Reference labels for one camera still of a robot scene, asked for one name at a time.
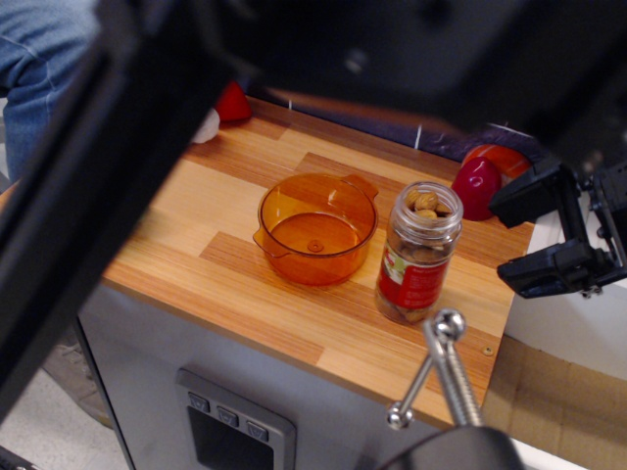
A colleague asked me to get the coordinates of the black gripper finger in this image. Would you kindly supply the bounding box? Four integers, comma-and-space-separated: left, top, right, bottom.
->
489, 158, 578, 228
497, 241, 617, 299

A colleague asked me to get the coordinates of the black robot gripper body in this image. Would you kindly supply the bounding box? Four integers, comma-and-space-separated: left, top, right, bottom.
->
554, 162, 626, 298

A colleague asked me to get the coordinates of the clear plastic almond jar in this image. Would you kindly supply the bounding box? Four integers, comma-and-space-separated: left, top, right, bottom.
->
375, 182, 463, 324

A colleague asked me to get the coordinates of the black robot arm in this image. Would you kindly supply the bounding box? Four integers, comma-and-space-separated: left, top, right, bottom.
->
1, 1, 626, 412

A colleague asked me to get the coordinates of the orange transparent plastic pot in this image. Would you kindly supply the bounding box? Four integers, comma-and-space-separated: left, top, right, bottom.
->
254, 173, 378, 286

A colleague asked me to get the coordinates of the orange salmon sushi toy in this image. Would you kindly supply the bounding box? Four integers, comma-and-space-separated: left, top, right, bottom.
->
461, 144, 532, 186

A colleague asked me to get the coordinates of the white toy sink unit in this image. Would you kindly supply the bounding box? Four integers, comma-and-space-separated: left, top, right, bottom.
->
504, 214, 627, 382

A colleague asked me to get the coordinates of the dark red toy egg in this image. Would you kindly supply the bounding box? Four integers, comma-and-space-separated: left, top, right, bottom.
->
452, 157, 502, 221

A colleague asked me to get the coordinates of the silver metal clamp screw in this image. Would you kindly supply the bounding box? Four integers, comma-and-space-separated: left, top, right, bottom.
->
386, 308, 484, 430

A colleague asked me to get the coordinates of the red toy strawberry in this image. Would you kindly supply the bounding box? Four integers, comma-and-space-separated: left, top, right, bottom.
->
215, 81, 252, 122

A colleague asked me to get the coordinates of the white toy ice cream cone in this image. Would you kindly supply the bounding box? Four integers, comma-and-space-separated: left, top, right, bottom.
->
191, 108, 220, 144

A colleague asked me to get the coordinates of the grey oven control panel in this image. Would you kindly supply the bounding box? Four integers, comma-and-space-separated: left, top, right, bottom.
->
175, 368, 297, 469

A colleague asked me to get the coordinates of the beige shoe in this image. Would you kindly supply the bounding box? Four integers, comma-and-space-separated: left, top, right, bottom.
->
43, 343, 112, 428

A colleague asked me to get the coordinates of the person leg in jeans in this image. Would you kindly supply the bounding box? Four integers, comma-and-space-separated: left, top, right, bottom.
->
1, 0, 98, 182

